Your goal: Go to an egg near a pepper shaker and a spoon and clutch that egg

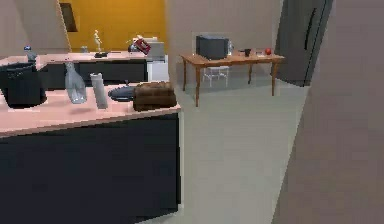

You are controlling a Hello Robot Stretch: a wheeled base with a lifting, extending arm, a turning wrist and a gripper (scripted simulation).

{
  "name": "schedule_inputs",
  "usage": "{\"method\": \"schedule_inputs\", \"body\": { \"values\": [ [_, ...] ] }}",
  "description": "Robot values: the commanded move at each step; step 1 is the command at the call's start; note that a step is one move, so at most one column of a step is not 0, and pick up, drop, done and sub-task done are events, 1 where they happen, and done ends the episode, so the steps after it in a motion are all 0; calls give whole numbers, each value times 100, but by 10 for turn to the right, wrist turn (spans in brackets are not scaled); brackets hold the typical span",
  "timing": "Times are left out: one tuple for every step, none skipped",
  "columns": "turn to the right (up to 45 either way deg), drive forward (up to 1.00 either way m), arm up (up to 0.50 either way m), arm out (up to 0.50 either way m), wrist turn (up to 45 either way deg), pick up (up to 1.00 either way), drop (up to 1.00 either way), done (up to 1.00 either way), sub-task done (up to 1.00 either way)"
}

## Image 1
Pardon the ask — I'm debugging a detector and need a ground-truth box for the white chair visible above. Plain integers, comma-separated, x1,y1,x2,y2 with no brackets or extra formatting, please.
202,65,231,88

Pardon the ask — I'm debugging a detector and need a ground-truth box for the white cabinet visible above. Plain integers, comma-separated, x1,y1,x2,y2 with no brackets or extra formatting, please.
146,55,170,83

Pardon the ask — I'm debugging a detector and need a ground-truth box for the brown wooden table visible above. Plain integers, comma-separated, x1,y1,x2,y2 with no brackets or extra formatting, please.
180,50,286,108

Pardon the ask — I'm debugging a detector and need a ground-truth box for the grey spray bottle blue cap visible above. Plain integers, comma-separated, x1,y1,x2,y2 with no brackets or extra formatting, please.
23,45,38,63

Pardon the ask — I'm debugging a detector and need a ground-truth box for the black pot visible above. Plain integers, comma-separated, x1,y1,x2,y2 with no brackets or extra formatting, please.
0,61,48,109

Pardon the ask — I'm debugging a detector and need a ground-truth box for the white figurine statue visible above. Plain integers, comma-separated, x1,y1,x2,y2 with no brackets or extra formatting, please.
93,29,108,59

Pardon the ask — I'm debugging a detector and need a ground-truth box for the grey paper towel roll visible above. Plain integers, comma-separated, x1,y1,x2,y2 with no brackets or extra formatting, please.
89,72,109,110

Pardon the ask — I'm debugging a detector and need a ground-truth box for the grey box appliance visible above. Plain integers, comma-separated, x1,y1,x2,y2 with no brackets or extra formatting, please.
143,37,166,62

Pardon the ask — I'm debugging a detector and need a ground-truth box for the dark framed wall picture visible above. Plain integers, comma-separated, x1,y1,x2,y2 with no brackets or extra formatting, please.
59,2,79,33

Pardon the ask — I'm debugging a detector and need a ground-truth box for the brown bread loaf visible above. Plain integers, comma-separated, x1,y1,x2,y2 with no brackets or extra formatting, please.
132,81,178,112

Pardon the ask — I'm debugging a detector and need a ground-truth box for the dark grey fridge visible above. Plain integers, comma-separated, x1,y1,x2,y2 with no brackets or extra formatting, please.
275,0,334,88

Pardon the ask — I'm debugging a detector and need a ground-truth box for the long dark cabinet pink worktop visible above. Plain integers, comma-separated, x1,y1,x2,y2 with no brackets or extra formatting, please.
0,50,168,91

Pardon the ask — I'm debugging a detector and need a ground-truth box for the black microwave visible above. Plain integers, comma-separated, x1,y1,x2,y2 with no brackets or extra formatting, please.
195,34,230,61

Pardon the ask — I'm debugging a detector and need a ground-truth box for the dark cabinet with pink worktop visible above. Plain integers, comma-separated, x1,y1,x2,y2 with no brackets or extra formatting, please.
0,82,185,224

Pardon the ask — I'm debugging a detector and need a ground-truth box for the clear glass bottle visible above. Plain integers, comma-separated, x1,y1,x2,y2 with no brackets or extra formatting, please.
64,61,88,105

